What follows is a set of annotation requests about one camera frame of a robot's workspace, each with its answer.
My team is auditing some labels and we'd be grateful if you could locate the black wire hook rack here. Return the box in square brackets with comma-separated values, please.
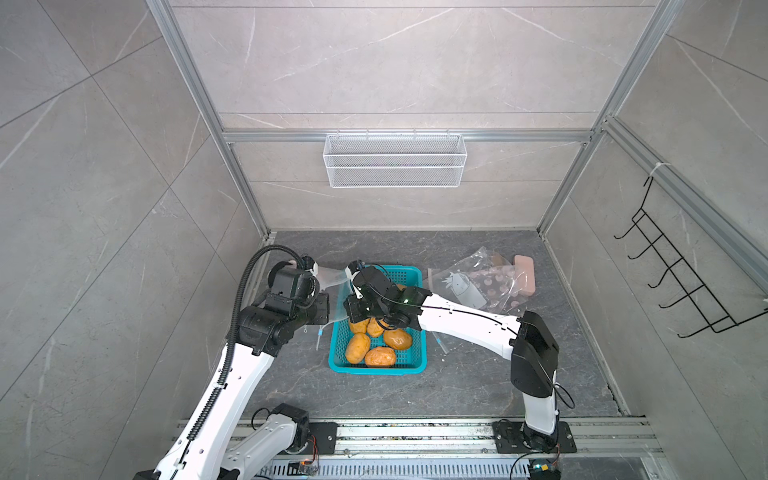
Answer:
[613, 175, 767, 339]

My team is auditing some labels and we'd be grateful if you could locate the long yellow potato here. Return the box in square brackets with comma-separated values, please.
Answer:
[345, 333, 371, 365]

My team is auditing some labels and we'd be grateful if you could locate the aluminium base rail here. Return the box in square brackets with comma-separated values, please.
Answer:
[170, 416, 667, 480]

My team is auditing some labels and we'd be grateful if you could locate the wrinkled brown potato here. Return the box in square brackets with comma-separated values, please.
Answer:
[364, 347, 397, 368]

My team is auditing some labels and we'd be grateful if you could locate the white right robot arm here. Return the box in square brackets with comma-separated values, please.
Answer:
[342, 286, 567, 453]

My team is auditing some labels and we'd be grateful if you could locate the pink rectangular box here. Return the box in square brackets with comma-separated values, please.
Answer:
[513, 255, 536, 297]

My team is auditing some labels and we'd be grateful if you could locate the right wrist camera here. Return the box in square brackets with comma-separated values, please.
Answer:
[347, 260, 401, 300]

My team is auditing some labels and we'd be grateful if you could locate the black corrugated cable hose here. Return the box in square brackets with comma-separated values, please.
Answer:
[185, 244, 307, 442]

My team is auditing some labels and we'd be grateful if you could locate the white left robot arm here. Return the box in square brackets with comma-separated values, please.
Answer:
[134, 293, 338, 479]

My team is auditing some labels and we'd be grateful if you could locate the teal plastic basket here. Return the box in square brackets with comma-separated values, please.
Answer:
[328, 265, 427, 376]

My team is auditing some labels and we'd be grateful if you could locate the printed clear zipper bag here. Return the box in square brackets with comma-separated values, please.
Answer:
[426, 247, 533, 316]

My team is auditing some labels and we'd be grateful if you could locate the smooth brown potato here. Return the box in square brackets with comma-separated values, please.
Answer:
[383, 329, 413, 351]

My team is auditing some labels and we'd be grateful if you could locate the white wire mesh shelf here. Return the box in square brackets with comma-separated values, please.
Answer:
[323, 133, 468, 189]

